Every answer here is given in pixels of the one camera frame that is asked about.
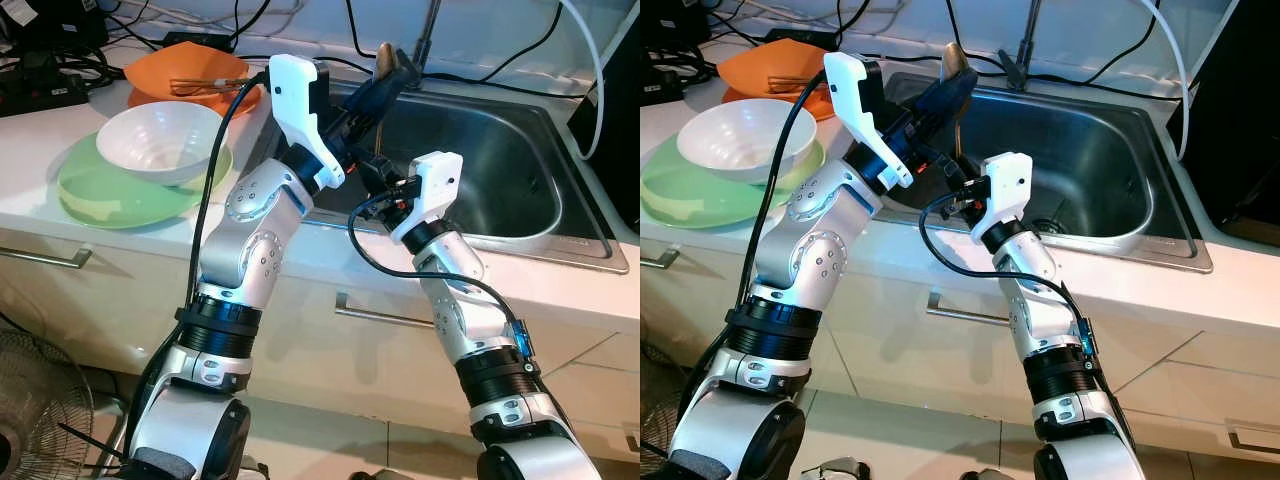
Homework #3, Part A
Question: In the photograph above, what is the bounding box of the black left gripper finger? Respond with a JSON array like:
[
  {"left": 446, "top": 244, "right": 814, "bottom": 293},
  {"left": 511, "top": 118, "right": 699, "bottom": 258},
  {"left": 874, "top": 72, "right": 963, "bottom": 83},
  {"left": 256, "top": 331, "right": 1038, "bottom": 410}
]
[
  {"left": 365, "top": 76, "right": 419, "bottom": 126},
  {"left": 908, "top": 68, "right": 976, "bottom": 113},
  {"left": 922, "top": 78, "right": 976, "bottom": 126},
  {"left": 352, "top": 68, "right": 419, "bottom": 113}
]

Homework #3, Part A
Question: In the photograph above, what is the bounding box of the light green plate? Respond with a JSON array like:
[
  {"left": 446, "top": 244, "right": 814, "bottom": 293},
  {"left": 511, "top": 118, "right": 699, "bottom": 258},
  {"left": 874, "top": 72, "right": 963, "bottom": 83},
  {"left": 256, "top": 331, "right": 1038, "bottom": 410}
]
[
  {"left": 57, "top": 133, "right": 233, "bottom": 231},
  {"left": 640, "top": 133, "right": 826, "bottom": 229}
]

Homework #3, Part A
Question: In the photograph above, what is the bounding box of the dark sink faucet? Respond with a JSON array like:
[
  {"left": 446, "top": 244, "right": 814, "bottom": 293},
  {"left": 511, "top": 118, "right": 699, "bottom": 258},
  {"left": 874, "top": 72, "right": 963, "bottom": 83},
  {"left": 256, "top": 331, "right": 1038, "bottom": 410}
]
[
  {"left": 398, "top": 0, "right": 441, "bottom": 86},
  {"left": 997, "top": 0, "right": 1046, "bottom": 89}
]

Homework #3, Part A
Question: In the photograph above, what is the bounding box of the stainless steel sink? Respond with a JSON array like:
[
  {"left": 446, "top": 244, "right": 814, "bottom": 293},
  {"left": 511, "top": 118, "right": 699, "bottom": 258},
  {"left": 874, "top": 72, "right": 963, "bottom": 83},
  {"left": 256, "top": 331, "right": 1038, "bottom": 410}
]
[
  {"left": 880, "top": 70, "right": 1214, "bottom": 274},
  {"left": 285, "top": 78, "right": 631, "bottom": 274}
]

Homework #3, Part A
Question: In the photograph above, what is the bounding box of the brown wooden utensil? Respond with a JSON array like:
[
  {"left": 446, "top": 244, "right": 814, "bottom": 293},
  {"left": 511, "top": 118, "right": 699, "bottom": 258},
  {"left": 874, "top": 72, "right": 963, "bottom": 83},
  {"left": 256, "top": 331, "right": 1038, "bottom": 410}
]
[
  {"left": 170, "top": 75, "right": 251, "bottom": 98},
  {"left": 765, "top": 75, "right": 826, "bottom": 96}
]

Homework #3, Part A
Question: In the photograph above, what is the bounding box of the black power adapter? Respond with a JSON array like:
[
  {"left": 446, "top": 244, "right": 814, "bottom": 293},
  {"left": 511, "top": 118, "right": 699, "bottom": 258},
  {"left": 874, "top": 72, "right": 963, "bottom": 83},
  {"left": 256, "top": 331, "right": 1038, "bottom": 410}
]
[
  {"left": 765, "top": 27, "right": 831, "bottom": 46},
  {"left": 162, "top": 30, "right": 236, "bottom": 53}
]

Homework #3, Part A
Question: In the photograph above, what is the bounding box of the orange plate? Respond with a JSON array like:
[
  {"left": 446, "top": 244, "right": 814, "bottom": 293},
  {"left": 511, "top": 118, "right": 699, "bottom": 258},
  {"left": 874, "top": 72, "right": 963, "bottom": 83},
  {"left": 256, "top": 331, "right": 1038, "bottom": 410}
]
[
  {"left": 123, "top": 42, "right": 263, "bottom": 101},
  {"left": 717, "top": 40, "right": 831, "bottom": 99},
  {"left": 127, "top": 88, "right": 263, "bottom": 116},
  {"left": 722, "top": 88, "right": 831, "bottom": 121}
]

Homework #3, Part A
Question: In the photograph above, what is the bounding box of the white bowl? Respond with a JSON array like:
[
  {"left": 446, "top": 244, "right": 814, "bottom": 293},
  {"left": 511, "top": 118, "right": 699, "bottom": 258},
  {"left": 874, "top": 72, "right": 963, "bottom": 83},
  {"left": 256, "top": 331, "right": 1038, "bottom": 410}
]
[
  {"left": 676, "top": 98, "right": 816, "bottom": 185},
  {"left": 96, "top": 100, "right": 226, "bottom": 187}
]

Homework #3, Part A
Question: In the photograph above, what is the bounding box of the white sink counter cabinet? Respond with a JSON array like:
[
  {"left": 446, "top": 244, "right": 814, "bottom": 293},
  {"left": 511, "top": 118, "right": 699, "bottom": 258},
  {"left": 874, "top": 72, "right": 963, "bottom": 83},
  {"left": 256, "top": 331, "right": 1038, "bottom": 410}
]
[
  {"left": 640, "top": 30, "right": 1280, "bottom": 466},
  {"left": 0, "top": 30, "right": 641, "bottom": 466}
]

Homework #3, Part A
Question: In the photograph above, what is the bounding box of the tall black appliance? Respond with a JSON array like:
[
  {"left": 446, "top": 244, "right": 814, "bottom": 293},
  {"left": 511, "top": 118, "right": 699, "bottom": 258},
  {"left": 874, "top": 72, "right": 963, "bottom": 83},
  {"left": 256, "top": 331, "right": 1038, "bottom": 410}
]
[
  {"left": 568, "top": 0, "right": 641, "bottom": 231},
  {"left": 1165, "top": 0, "right": 1280, "bottom": 246}
]

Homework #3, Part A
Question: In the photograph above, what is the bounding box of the black power strip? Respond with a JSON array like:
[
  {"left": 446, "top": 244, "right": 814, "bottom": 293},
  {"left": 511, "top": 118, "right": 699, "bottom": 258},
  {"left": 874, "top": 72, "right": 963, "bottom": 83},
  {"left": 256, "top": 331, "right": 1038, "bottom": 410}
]
[
  {"left": 640, "top": 60, "right": 701, "bottom": 106},
  {"left": 0, "top": 55, "right": 91, "bottom": 119}
]

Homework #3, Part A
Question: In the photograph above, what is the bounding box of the black floor fan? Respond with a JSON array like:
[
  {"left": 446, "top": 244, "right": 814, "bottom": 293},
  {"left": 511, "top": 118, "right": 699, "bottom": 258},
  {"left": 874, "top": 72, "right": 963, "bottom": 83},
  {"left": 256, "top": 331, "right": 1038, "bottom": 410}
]
[
  {"left": 640, "top": 345, "right": 681, "bottom": 471},
  {"left": 0, "top": 330, "right": 96, "bottom": 480}
]

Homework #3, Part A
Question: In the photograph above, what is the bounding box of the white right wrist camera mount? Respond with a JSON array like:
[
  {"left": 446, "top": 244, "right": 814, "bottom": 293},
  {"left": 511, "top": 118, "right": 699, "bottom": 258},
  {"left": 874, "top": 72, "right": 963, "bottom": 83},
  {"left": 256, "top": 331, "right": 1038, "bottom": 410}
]
[
  {"left": 965, "top": 152, "right": 1033, "bottom": 241},
  {"left": 390, "top": 152, "right": 464, "bottom": 243}
]

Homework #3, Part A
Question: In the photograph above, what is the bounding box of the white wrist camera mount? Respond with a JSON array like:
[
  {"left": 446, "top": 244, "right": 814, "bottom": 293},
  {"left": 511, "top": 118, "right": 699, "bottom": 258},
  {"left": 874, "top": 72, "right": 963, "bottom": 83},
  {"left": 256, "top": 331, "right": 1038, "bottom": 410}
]
[
  {"left": 823, "top": 50, "right": 913, "bottom": 189},
  {"left": 965, "top": 152, "right": 1033, "bottom": 241},
  {"left": 268, "top": 55, "right": 348, "bottom": 189},
  {"left": 390, "top": 152, "right": 464, "bottom": 243}
]

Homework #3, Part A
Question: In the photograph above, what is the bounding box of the black wall cable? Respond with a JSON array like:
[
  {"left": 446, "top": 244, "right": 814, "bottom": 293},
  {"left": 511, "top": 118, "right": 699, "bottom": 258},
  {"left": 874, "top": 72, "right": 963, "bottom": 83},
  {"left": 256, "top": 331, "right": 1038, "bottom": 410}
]
[
  {"left": 1088, "top": 0, "right": 1158, "bottom": 83},
  {"left": 478, "top": 0, "right": 563, "bottom": 81},
  {"left": 943, "top": 0, "right": 1009, "bottom": 75},
  {"left": 343, "top": 0, "right": 409, "bottom": 77}
]

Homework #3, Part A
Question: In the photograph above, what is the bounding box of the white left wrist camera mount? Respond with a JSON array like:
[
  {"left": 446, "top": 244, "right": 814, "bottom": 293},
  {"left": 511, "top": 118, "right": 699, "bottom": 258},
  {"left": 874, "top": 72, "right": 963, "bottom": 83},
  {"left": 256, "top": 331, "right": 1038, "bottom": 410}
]
[
  {"left": 268, "top": 55, "right": 348, "bottom": 189},
  {"left": 823, "top": 50, "right": 913, "bottom": 189}
]

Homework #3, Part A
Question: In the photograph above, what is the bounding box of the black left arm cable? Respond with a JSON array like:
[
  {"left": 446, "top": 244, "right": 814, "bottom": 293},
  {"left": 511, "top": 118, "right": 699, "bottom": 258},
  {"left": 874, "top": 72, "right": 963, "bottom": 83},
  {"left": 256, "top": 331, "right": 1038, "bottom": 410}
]
[
  {"left": 680, "top": 70, "right": 831, "bottom": 441},
  {"left": 130, "top": 70, "right": 271, "bottom": 471}
]

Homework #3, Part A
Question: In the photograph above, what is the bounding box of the white hose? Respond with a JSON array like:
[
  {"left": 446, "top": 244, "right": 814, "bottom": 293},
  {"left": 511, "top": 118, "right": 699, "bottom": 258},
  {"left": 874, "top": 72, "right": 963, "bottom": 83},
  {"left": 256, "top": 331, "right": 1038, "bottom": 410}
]
[
  {"left": 560, "top": 0, "right": 606, "bottom": 161},
  {"left": 1140, "top": 0, "right": 1191, "bottom": 161}
]

